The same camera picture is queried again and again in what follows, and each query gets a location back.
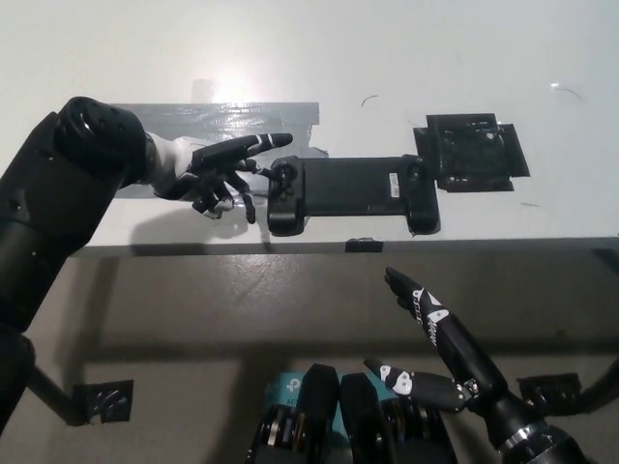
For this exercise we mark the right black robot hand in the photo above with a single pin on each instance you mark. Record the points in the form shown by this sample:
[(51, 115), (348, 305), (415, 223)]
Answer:
[(459, 348)]

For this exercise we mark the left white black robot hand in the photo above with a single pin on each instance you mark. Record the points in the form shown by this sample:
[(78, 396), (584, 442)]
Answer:
[(208, 159)]

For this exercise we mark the black game controller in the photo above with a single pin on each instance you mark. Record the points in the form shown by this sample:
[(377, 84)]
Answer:
[(348, 186)]

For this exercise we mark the black robot torso blocks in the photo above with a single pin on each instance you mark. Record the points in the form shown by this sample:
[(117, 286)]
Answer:
[(358, 411)]

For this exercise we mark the grey duct tape patch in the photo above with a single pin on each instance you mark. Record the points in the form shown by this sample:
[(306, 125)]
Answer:
[(217, 121)]

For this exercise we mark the black table leg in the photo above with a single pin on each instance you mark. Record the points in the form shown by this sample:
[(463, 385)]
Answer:
[(53, 396), (597, 398)]

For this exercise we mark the black tape square patch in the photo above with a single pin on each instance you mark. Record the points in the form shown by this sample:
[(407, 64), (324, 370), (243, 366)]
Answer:
[(469, 152)]

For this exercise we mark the teal cardboard box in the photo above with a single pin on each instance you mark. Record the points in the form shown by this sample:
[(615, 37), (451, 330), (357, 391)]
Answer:
[(287, 386)]

